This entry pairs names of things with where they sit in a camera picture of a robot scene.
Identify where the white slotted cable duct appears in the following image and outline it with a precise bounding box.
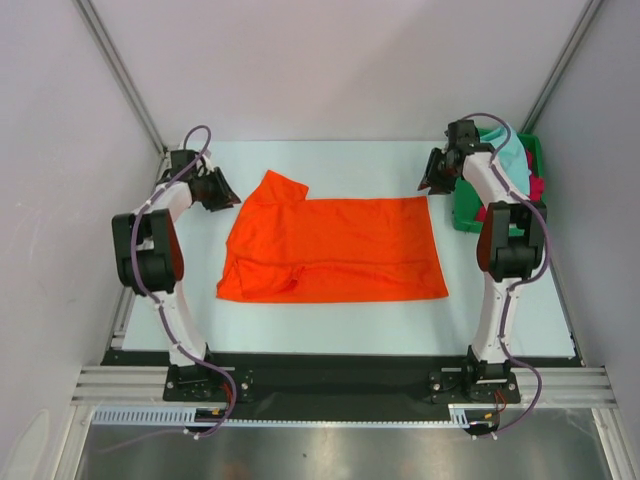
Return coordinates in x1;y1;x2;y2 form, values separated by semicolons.
92;406;497;429

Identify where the green plastic bin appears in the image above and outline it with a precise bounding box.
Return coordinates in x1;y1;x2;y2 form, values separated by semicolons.
452;132;546;234

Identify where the red t shirt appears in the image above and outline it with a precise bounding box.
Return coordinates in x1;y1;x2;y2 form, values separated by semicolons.
474;148;547;221

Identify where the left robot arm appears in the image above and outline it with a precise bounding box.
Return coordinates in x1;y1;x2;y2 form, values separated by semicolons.
111;148;241;368

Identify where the right aluminium corner post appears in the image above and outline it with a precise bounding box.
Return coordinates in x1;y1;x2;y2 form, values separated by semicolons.
521;0;607;134

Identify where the orange t shirt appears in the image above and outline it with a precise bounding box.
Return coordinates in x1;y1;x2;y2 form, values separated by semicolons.
217;170;449;304

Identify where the teal t shirt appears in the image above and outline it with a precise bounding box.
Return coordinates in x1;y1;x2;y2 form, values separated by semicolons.
480;126;530;196

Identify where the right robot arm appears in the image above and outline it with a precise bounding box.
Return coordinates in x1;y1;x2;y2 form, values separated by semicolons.
418;113;551;401

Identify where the aluminium corner post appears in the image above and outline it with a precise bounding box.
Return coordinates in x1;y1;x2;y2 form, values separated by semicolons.
521;0;607;134
72;0;166;155

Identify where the left aluminium corner post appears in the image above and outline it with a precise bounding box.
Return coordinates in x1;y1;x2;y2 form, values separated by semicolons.
72;0;166;155

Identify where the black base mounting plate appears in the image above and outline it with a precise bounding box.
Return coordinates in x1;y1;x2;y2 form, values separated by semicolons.
99;349;586;421

